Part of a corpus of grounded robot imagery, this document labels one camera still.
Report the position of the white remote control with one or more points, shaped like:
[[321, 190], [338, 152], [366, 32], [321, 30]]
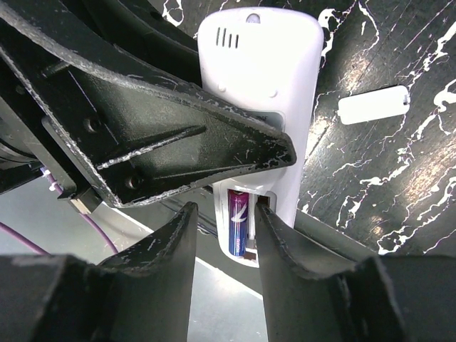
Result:
[[266, 61]]

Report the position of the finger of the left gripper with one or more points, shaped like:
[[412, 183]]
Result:
[[138, 28], [136, 133]]

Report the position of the blue purple battery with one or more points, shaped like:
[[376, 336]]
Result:
[[238, 222]]

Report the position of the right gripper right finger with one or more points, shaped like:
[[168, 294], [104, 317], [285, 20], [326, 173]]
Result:
[[311, 293]]

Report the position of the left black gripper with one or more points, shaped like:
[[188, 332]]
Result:
[[26, 143]]

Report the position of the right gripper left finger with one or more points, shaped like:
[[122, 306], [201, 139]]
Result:
[[142, 293]]

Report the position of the white battery cover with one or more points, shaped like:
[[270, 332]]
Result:
[[374, 105]]

